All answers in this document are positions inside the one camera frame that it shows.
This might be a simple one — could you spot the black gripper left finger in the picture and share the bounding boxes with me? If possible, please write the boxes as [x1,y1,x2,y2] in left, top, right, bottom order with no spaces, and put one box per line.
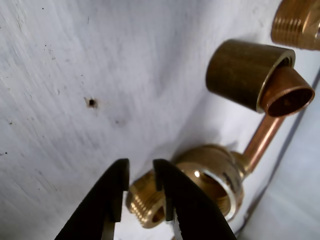
[53,158,131,240]

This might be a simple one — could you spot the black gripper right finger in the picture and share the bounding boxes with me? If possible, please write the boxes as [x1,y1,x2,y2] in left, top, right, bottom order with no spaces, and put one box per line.
[152,158,238,240]

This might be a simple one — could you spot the short brass threaded bushing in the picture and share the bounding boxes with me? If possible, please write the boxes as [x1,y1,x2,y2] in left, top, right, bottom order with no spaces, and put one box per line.
[125,172,167,230]

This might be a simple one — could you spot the large brass reducer fitting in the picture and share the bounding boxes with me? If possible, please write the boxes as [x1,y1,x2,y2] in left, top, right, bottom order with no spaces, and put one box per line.
[172,143,253,223]

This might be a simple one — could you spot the copper pipe piece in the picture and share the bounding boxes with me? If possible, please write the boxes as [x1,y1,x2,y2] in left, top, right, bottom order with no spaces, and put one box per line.
[242,116,286,173]

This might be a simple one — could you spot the brass sleeve with copper insert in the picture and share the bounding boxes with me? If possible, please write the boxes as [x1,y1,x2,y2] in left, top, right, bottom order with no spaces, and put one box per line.
[205,39,316,118]

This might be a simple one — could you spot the tall brass threaded adapter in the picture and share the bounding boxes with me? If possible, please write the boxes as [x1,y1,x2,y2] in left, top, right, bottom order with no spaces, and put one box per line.
[271,0,320,51]

